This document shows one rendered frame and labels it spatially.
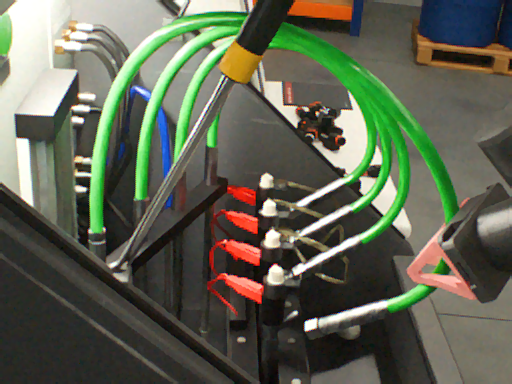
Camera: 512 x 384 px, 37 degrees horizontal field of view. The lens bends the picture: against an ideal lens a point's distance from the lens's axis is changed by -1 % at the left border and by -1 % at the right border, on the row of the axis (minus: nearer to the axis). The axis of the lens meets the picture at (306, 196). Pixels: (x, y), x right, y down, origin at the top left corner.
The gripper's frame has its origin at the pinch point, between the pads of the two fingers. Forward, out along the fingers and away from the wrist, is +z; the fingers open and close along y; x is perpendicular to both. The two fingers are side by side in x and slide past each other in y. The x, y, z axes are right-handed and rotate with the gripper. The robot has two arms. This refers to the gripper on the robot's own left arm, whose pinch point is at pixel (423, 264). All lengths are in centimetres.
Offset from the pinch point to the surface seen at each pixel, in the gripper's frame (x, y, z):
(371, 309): 1.2, 3.6, 5.9
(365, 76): -18.1, -0.3, -7.3
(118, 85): -31.0, 7.3, 12.1
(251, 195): -11.8, -17.2, 37.1
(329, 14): -48, -418, 335
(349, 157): -3, -56, 55
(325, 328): 0.7, 5.7, 11.1
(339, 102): -11, -80, 70
